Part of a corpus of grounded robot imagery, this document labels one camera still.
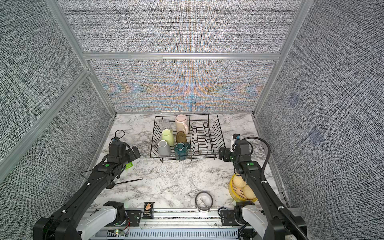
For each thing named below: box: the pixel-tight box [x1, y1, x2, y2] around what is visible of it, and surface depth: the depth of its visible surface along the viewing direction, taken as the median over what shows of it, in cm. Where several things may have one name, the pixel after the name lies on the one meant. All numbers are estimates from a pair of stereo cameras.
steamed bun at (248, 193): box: [242, 184, 257, 200], surface depth 79 cm
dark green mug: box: [174, 142, 191, 161], surface depth 87 cm
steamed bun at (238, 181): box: [232, 174, 247, 188], surface depth 80 cm
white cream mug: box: [158, 140, 171, 157], surface depth 90 cm
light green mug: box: [161, 129, 175, 147], surface depth 95 cm
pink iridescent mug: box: [175, 114, 189, 135], surface depth 99 cm
